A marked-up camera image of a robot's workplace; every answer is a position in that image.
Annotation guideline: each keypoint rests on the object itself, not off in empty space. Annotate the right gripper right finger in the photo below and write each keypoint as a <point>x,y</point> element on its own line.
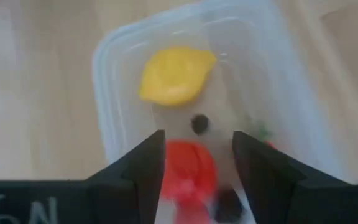
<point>275,193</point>

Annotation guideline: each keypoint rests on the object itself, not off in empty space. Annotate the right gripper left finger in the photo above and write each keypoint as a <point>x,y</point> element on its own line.
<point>135,186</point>

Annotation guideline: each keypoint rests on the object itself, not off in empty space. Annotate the large toy blackberry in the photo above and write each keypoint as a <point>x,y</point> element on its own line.
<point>228,205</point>

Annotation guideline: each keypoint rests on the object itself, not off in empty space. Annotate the pink toy raspberry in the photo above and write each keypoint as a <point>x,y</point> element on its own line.
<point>188,207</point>

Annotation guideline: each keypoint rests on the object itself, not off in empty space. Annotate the red toy strawberry green leaves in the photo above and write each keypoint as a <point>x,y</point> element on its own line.
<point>264,133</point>

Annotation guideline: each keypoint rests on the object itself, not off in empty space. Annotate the plain red toy fruit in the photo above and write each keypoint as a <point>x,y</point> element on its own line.
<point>191,161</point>

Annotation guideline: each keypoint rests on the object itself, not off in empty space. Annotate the small dark toy blueberry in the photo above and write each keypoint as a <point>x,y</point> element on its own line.
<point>200,124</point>

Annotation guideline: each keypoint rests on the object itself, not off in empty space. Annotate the yellow toy lemon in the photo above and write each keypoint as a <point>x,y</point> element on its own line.
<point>176,76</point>

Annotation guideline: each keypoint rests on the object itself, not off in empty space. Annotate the clear plastic tupperware container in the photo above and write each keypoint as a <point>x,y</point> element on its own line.
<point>120,77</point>

